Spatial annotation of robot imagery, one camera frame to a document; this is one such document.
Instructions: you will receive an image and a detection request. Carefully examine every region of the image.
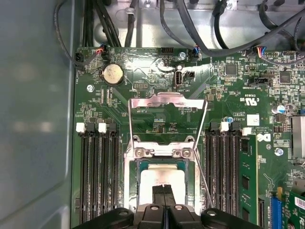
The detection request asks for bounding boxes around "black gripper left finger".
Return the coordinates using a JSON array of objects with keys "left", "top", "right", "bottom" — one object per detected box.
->
[{"left": 71, "top": 185, "right": 166, "bottom": 229}]

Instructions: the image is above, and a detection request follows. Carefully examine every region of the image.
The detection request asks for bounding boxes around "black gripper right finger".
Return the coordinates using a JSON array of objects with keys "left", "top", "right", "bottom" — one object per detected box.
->
[{"left": 165, "top": 185, "right": 260, "bottom": 229}]

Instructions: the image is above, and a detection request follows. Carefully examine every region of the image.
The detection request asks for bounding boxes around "silver green CPU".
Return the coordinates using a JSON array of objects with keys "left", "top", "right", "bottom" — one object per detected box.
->
[{"left": 137, "top": 159, "right": 189, "bottom": 208}]

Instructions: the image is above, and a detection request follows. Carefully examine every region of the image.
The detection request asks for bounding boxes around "wire locking lever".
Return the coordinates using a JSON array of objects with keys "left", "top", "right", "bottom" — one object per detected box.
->
[{"left": 193, "top": 147, "right": 215, "bottom": 209}]

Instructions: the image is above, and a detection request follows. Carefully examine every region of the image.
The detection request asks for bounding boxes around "CPU socket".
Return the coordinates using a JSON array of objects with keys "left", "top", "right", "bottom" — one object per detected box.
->
[{"left": 123, "top": 143, "right": 203, "bottom": 213}]

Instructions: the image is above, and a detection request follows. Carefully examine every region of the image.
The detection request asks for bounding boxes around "green RAM stick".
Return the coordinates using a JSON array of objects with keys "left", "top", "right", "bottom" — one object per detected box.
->
[{"left": 239, "top": 133, "right": 259, "bottom": 229}]

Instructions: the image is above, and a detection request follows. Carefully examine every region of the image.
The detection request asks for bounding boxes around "blue expansion slot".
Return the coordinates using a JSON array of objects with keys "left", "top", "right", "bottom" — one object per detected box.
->
[{"left": 270, "top": 187, "right": 284, "bottom": 229}]

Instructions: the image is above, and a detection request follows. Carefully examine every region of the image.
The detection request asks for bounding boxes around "internal USB port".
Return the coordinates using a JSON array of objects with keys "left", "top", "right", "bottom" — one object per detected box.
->
[{"left": 174, "top": 70, "right": 184, "bottom": 88}]

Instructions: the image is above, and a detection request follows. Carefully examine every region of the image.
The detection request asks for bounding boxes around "square chipset heatsink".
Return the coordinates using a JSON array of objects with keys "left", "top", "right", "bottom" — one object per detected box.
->
[{"left": 292, "top": 116, "right": 305, "bottom": 158}]

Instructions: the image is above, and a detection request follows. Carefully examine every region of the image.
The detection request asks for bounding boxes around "green motherboard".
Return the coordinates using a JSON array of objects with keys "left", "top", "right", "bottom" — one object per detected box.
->
[{"left": 71, "top": 46, "right": 305, "bottom": 229}]

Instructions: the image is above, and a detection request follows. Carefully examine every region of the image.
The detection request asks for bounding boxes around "round coin battery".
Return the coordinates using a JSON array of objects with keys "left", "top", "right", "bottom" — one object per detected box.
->
[{"left": 102, "top": 63, "right": 124, "bottom": 86}]

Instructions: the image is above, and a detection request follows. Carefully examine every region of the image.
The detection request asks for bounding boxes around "black cable white tie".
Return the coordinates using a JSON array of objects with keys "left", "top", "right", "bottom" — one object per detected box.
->
[{"left": 125, "top": 0, "right": 140, "bottom": 48}]

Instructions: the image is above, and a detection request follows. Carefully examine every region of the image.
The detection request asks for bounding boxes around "black cable bundle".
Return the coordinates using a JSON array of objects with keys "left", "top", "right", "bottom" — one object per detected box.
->
[{"left": 82, "top": 0, "right": 122, "bottom": 48}]

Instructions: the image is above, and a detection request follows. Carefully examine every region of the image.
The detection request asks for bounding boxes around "thin black cable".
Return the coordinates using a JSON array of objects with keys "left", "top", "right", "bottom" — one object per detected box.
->
[{"left": 53, "top": 0, "right": 86, "bottom": 70}]

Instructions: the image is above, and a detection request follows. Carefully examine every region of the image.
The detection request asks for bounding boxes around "thick black cable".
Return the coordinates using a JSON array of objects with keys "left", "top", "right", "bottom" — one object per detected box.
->
[{"left": 176, "top": 0, "right": 305, "bottom": 54}]

